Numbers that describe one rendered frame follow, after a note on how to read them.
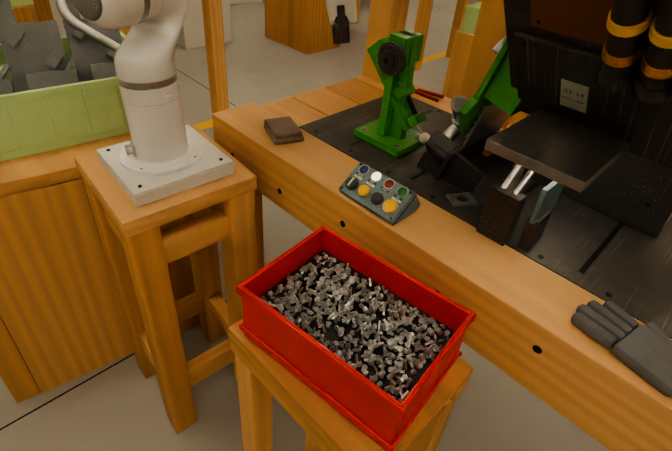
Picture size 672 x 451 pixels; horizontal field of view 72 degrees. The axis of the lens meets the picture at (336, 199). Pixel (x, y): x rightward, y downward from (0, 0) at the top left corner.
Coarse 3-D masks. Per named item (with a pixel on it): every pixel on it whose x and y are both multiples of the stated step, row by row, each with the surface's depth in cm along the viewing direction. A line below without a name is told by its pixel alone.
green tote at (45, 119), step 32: (0, 64) 141; (0, 96) 111; (32, 96) 115; (64, 96) 120; (96, 96) 124; (0, 128) 114; (32, 128) 119; (64, 128) 124; (96, 128) 129; (128, 128) 134; (0, 160) 118
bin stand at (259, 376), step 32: (256, 352) 77; (256, 384) 86; (288, 384) 73; (448, 384) 75; (256, 416) 92; (320, 416) 69; (448, 416) 85; (256, 448) 99; (320, 448) 129; (352, 448) 65; (416, 448) 90
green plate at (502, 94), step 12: (504, 48) 84; (504, 60) 86; (492, 72) 88; (504, 72) 87; (492, 84) 90; (504, 84) 88; (480, 96) 91; (492, 96) 91; (504, 96) 89; (516, 96) 87; (480, 108) 97; (504, 108) 90; (516, 108) 88
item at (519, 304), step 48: (240, 144) 120; (288, 144) 114; (288, 192) 112; (336, 192) 99; (384, 240) 93; (432, 240) 88; (480, 240) 89; (432, 288) 88; (480, 288) 79; (528, 288) 80; (576, 288) 80; (480, 336) 84; (528, 336) 76; (576, 336) 72; (528, 384) 80; (576, 384) 72; (624, 384) 66; (624, 432) 69
